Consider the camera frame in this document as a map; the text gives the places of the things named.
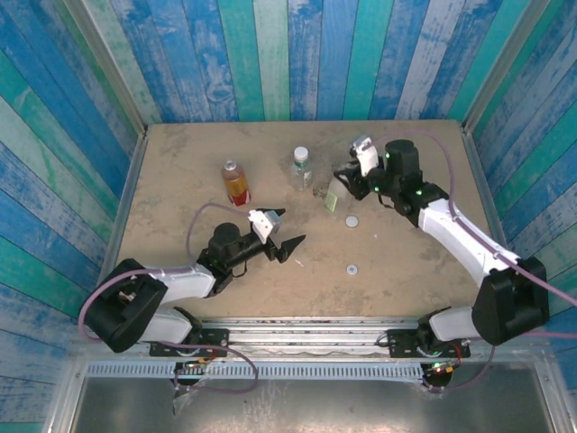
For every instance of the squat clear bottle pale label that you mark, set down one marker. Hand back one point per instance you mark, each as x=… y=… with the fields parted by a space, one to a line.
x=334 y=198

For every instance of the plain white bottle cap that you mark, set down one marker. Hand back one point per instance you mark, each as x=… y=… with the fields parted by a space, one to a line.
x=300 y=152
x=352 y=221

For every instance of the clear bottle with green label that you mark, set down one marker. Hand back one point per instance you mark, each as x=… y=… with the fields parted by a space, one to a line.
x=301 y=173

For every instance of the bottle of orange liquid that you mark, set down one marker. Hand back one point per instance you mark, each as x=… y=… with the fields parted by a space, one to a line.
x=235 y=185

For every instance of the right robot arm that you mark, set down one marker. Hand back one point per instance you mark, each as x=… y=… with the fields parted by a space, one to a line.
x=460 y=239

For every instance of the small circuit board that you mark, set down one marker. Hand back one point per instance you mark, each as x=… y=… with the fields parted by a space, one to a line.
x=187 y=364
x=439 y=367

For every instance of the steel sheet panel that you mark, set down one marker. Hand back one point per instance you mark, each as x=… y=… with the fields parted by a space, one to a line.
x=315 y=406

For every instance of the aluminium table edge rail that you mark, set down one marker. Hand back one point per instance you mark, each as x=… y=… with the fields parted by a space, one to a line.
x=118 y=225
x=483 y=180

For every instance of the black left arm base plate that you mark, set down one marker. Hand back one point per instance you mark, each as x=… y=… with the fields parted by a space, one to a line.
x=214 y=336

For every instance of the aluminium mounting rail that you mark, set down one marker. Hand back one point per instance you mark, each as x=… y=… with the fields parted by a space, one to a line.
x=315 y=336

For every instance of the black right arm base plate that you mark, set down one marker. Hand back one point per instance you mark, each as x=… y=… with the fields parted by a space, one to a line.
x=399 y=343

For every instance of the aluminium frame post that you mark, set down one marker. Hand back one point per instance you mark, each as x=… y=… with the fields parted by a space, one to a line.
x=508 y=63
x=107 y=63

